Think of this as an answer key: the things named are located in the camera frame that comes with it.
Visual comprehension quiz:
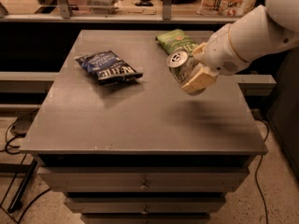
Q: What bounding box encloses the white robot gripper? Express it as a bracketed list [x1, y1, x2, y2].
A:
[181, 23, 250, 94]

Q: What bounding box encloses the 7up soda can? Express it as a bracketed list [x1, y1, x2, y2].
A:
[167, 49, 205, 95]

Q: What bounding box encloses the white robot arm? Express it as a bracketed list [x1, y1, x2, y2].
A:
[181, 0, 299, 94]

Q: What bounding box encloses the green Kettle chips bag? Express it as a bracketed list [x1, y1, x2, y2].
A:
[155, 29, 198, 54]

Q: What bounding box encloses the blue Kettle chips bag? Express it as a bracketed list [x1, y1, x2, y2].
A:
[75, 50, 143, 85]

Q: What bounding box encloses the grey drawer cabinet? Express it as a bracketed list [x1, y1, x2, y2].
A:
[22, 31, 266, 224]

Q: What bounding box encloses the top drawer round knob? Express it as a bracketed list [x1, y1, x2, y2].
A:
[139, 179, 150, 190]

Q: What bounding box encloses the drawer round knob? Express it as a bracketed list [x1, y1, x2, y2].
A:
[140, 206, 149, 215]
[139, 179, 150, 190]

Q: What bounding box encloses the grey metal railing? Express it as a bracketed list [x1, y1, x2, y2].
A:
[0, 0, 244, 25]

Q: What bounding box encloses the black cable right floor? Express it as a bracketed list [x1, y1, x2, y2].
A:
[253, 117, 270, 224]

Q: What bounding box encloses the black cables left floor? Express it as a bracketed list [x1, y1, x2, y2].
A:
[0, 109, 50, 224]

